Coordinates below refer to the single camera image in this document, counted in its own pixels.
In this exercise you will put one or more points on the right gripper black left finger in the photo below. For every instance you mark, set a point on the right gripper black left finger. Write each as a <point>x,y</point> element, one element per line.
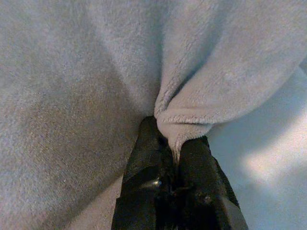
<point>144,191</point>

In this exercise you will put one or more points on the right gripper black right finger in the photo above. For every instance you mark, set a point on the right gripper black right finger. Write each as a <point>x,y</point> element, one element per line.
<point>204,191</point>

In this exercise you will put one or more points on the grey fleece pillow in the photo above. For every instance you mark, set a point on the grey fleece pillow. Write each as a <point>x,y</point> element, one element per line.
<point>72,95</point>

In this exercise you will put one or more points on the white quilted mattress bed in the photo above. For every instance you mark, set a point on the white quilted mattress bed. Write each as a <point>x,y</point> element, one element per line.
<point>275,143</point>

